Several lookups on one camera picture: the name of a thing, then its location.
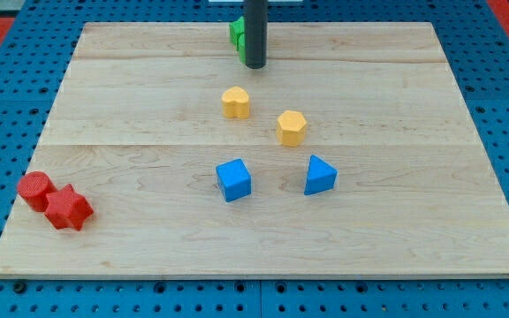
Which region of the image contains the yellow heart block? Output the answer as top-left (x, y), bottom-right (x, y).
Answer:
top-left (221, 87), bottom-right (250, 119)

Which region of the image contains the wooden board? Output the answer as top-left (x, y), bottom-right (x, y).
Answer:
top-left (0, 22), bottom-right (509, 280)

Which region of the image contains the blue cube block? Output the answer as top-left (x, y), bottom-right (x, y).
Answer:
top-left (216, 159), bottom-right (252, 202)

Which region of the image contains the yellow hexagon block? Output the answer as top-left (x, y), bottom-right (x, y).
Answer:
top-left (276, 110), bottom-right (308, 147)

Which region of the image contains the blue triangle block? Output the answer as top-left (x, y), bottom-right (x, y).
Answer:
top-left (304, 155), bottom-right (338, 195)

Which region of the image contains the green block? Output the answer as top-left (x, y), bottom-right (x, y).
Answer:
top-left (229, 16), bottom-right (246, 64)

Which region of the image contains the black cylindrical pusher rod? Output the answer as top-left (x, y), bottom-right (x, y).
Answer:
top-left (243, 0), bottom-right (268, 69)

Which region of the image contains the red star block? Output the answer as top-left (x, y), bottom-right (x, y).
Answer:
top-left (44, 184), bottom-right (94, 231)

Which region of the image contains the red cylinder block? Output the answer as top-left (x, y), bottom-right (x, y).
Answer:
top-left (17, 170), bottom-right (57, 212)

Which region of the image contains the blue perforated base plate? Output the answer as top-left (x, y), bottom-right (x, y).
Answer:
top-left (0, 1), bottom-right (509, 317)

